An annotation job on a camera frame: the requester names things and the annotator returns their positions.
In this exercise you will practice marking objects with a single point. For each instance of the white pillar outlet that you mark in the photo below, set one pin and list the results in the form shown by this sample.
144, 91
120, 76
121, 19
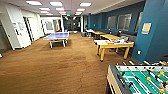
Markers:
139, 52

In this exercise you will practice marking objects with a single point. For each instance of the yellow-legged white gaming table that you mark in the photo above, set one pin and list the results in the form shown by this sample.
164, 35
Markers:
115, 46

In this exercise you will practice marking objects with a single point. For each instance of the rectangular ceiling light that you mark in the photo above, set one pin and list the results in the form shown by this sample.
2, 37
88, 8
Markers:
34, 3
44, 9
85, 4
60, 9
81, 10
56, 4

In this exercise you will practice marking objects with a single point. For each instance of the long yellow wooden table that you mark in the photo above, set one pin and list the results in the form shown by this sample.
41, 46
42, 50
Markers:
99, 33
111, 36

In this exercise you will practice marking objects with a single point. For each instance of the foosball table with green field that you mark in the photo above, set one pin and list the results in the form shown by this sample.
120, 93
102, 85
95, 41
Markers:
140, 80

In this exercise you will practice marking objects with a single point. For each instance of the blue ping pong table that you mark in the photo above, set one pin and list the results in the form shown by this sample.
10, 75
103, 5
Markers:
56, 36

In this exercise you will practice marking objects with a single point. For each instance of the interior glass window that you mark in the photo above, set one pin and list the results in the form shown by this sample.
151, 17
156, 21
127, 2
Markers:
124, 21
138, 21
112, 22

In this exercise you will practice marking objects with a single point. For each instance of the grey trash can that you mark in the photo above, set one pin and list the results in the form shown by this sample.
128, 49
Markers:
83, 34

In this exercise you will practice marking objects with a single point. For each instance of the white double door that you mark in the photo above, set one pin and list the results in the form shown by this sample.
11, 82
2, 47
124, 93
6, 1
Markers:
31, 28

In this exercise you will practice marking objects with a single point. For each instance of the small white table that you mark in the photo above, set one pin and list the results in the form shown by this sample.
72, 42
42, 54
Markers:
89, 31

